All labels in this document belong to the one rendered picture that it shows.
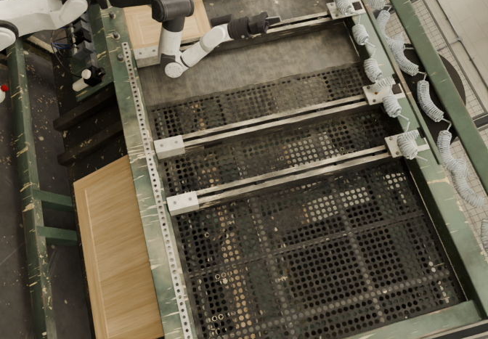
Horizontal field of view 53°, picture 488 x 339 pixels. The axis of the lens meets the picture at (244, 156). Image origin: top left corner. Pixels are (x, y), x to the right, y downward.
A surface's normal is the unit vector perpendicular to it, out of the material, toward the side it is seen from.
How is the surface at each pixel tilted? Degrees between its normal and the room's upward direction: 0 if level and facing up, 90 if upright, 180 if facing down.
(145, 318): 90
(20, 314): 0
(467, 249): 59
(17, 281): 0
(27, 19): 90
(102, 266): 90
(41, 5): 65
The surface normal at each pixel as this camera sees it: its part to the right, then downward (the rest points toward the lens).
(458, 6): -0.48, -0.33
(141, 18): 0.04, -0.41
